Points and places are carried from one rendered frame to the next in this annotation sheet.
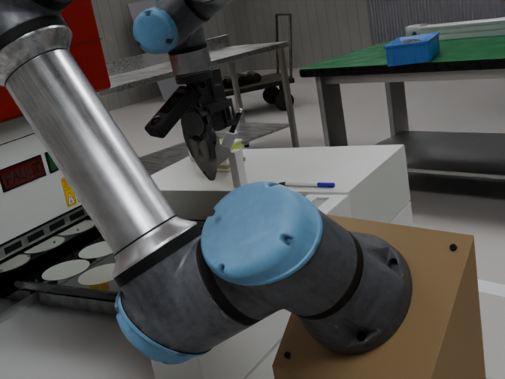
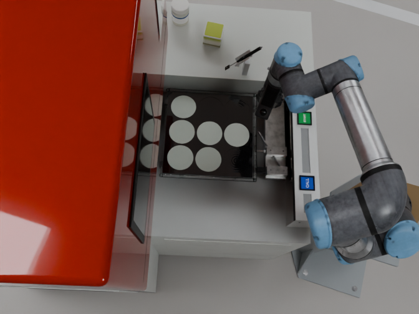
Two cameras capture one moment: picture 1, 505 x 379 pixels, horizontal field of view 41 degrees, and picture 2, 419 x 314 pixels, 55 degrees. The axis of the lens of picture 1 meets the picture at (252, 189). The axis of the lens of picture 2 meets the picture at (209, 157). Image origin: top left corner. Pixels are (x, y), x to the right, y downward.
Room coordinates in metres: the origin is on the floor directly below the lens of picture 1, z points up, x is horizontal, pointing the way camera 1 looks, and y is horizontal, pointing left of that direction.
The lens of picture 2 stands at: (0.88, 0.66, 2.38)
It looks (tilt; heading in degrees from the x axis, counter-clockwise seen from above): 71 degrees down; 318
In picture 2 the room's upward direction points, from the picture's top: 11 degrees clockwise
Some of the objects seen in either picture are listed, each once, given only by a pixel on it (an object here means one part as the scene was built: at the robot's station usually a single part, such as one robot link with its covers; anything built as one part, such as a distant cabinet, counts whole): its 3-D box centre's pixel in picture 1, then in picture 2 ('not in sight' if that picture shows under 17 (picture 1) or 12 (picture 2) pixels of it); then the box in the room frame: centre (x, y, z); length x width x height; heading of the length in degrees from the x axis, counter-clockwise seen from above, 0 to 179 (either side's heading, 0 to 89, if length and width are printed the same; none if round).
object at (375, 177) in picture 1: (265, 194); (235, 52); (1.61, -0.03, 0.89); 0.62 x 0.35 x 0.14; 56
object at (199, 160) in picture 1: (209, 154); not in sight; (1.31, 0.07, 1.09); 0.06 x 0.03 x 0.09; 127
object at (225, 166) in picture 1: (224, 155); (213, 34); (1.67, 0.05, 1.00); 0.07 x 0.07 x 0.07; 47
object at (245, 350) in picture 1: (267, 283); (300, 154); (1.09, 0.00, 0.89); 0.55 x 0.09 x 0.14; 146
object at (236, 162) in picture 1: (229, 158); (242, 62); (1.49, 0.04, 1.03); 0.06 x 0.04 x 0.13; 56
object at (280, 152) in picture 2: not in sight; (276, 151); (1.15, 0.08, 0.89); 0.08 x 0.03 x 0.03; 56
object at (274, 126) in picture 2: not in sight; (274, 136); (1.21, 0.04, 0.87); 0.36 x 0.08 x 0.03; 146
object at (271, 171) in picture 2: not in sight; (276, 171); (1.08, 0.13, 0.89); 0.08 x 0.03 x 0.03; 56
